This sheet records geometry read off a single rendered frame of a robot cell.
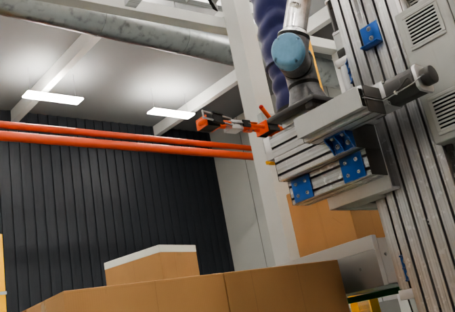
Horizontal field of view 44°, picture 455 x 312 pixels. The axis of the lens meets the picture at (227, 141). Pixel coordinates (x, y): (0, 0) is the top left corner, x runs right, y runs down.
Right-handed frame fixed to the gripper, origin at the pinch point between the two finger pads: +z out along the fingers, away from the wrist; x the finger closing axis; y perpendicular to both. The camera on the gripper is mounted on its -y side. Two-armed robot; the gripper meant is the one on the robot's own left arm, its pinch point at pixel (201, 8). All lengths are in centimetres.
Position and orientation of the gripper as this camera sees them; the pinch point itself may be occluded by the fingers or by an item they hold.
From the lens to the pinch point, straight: 224.5
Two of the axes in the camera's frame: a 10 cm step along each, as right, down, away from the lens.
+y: 6.3, -3.6, -6.9
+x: 7.5, 0.8, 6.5
